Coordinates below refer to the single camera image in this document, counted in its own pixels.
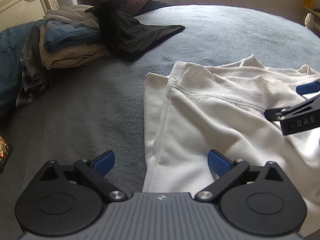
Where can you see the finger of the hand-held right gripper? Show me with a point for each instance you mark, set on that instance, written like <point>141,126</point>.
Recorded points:
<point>308,88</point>
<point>292,110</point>

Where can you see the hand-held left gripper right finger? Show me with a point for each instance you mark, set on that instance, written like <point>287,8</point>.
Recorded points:
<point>218,163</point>

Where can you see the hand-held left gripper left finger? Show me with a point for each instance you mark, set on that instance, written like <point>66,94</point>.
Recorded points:
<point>103,164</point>

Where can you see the white sweatshirt with bear outline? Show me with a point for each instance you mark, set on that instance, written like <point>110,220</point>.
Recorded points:
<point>212,117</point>

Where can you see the grey blanket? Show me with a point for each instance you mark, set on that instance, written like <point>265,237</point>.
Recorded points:
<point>100,105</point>

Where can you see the cream bedpost finial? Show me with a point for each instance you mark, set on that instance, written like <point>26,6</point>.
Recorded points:
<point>309,20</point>

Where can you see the white shelf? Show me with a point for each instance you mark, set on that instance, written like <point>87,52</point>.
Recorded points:
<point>315,11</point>

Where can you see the black device with lit screen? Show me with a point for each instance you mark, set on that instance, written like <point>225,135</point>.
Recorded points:
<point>5,153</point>

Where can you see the plaid cloth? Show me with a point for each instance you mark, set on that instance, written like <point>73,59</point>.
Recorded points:
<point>32,80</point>

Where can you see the folded beige pants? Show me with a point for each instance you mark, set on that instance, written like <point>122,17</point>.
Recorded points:
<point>75,56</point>

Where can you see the black garment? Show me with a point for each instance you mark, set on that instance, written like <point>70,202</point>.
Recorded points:
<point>127,37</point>

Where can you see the crumpled white garment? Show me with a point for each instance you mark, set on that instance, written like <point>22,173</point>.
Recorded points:
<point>72,13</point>

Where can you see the cream carved headboard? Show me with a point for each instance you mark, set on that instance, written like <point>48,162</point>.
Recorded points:
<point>30,0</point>

